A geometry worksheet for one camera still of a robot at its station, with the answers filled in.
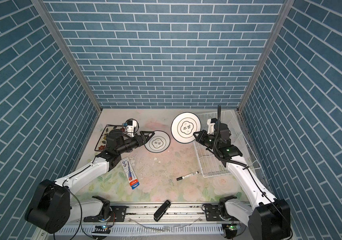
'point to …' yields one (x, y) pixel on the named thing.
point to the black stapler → (162, 210)
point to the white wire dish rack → (210, 164)
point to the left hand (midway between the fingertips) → (152, 136)
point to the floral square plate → (101, 143)
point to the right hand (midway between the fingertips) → (191, 132)
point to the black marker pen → (182, 177)
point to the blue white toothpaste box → (129, 172)
